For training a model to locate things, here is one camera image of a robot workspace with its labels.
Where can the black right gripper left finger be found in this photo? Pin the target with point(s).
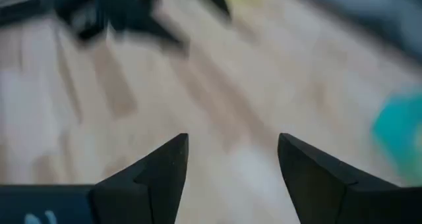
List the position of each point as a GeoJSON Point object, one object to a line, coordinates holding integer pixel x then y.
{"type": "Point", "coordinates": [132, 197]}

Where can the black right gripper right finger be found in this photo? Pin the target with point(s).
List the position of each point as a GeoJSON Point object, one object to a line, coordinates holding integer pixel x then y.
{"type": "Point", "coordinates": [329, 191]}

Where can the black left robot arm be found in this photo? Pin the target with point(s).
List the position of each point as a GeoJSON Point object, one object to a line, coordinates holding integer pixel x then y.
{"type": "Point", "coordinates": [132, 13]}

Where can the green translucent plastic bin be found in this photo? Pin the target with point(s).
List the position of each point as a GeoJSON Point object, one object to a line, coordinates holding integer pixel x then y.
{"type": "Point", "coordinates": [399, 131]}

